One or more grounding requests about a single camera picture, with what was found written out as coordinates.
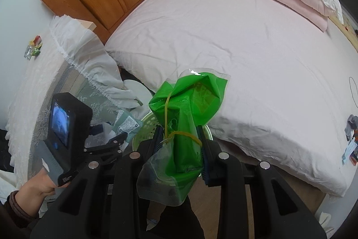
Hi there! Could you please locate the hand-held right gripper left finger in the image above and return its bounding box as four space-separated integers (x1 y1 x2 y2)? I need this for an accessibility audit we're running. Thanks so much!
29 125 165 239

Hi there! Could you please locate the colourful small clutter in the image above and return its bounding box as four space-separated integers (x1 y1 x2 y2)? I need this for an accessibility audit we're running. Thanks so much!
341 114 358 167

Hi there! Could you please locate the black puffer jacket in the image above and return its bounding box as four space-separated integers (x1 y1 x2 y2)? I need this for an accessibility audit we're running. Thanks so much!
0 128 14 172

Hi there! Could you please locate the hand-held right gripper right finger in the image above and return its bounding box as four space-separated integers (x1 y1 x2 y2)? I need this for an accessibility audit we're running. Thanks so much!
190 125 328 239

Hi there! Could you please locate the person's left forearm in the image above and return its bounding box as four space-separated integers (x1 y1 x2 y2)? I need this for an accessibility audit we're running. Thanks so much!
0 190 41 239

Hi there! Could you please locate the white crumpled tissue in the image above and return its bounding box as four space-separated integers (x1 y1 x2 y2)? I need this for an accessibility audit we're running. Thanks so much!
319 211 335 231

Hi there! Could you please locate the green plastic bag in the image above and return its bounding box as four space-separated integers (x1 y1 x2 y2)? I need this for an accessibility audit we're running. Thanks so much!
136 68 231 207

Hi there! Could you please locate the green and white wrapper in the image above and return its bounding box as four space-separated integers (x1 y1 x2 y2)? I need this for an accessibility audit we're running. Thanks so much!
112 110 144 139

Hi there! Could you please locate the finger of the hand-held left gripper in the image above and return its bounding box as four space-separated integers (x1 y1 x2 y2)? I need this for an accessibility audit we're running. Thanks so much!
90 123 108 136
84 133 128 167

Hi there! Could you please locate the bed with pink sheet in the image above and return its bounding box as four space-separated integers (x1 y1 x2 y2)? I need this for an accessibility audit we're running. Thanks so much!
104 0 358 214

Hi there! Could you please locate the yellow candy wrapper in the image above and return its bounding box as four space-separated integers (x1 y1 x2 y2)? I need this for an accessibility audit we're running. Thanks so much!
30 43 43 57

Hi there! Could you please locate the green plastic basket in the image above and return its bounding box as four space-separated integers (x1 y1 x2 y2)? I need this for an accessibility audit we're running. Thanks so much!
131 112 213 155

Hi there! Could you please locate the white round object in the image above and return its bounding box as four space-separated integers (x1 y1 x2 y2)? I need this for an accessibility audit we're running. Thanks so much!
121 79 154 116

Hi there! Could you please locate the person's left hand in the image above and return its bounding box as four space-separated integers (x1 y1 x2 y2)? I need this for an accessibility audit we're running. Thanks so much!
17 167 70 216

